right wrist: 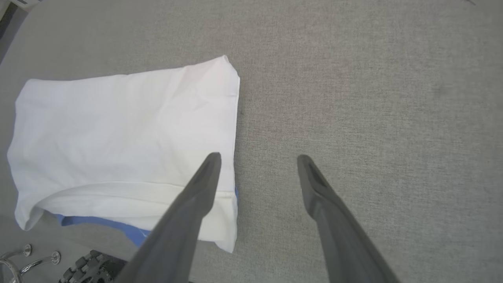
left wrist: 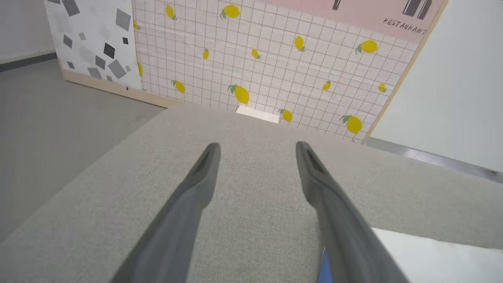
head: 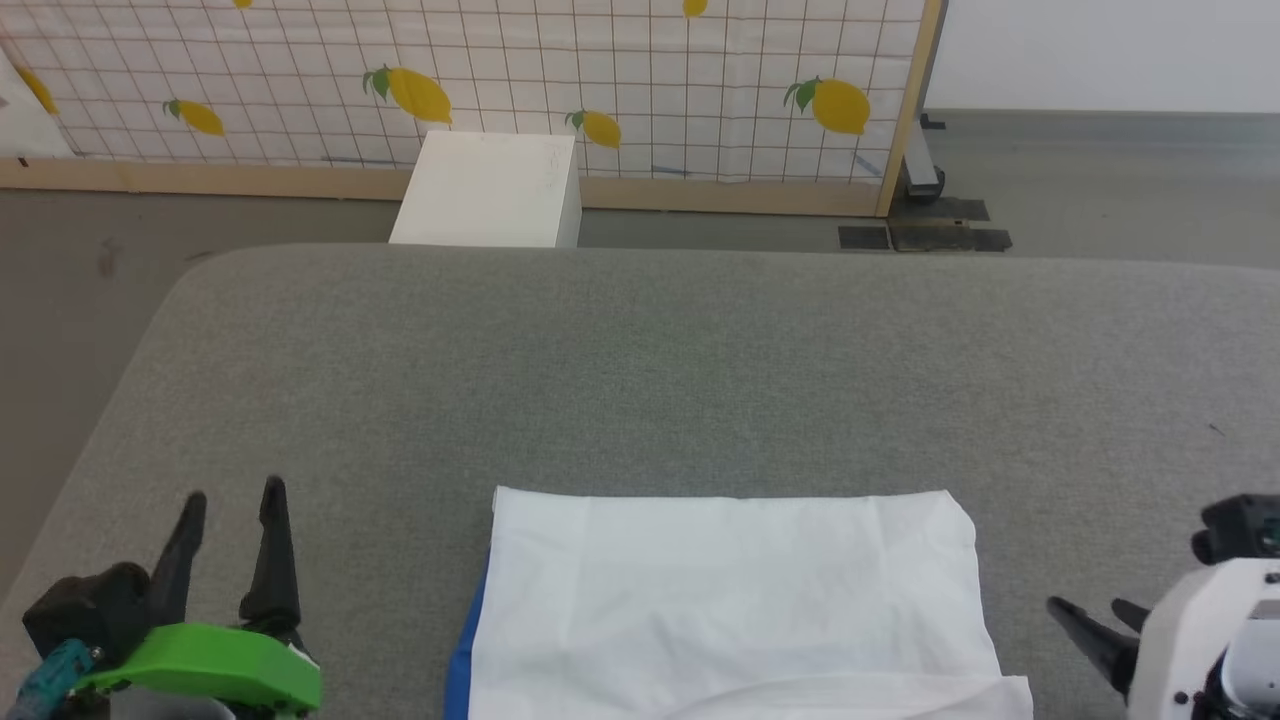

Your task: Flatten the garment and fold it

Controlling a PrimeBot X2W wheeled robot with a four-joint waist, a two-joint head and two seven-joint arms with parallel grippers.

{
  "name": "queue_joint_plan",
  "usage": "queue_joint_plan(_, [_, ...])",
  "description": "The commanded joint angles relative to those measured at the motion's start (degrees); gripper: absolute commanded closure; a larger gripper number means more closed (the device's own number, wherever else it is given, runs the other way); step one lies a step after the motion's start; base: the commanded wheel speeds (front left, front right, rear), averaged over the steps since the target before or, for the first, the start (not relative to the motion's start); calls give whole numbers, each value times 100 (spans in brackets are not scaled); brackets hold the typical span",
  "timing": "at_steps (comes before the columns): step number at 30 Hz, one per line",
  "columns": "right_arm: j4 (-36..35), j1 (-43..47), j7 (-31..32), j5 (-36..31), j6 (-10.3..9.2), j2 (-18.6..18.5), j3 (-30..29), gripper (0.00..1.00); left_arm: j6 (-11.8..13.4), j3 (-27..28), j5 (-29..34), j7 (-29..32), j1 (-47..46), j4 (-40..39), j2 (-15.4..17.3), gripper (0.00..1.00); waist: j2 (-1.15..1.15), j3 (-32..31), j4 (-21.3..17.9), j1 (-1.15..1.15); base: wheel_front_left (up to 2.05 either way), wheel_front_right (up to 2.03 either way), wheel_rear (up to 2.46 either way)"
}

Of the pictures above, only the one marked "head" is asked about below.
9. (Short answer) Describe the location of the blue and white t-shirt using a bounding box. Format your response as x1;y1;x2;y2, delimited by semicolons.
442;486;1035;720

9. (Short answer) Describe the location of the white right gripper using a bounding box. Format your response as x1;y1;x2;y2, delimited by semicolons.
1046;558;1280;720

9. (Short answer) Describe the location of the grey metal stand foot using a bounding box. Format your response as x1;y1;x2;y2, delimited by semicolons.
902;110;948;204

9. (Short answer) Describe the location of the white sheet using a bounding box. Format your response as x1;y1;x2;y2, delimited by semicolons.
0;50;77;160

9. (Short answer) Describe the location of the wooden partition frame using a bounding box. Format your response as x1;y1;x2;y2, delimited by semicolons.
0;0;947;219

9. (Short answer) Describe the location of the lemon print grid cloth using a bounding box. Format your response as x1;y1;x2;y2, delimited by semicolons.
0;0;926;186

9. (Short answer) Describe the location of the long black floor patch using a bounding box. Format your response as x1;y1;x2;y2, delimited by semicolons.
889;221;1013;253

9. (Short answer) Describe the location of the white box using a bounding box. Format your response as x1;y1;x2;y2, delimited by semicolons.
387;129;583;249

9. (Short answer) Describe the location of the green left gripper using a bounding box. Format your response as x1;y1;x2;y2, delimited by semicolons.
72;476;323;717

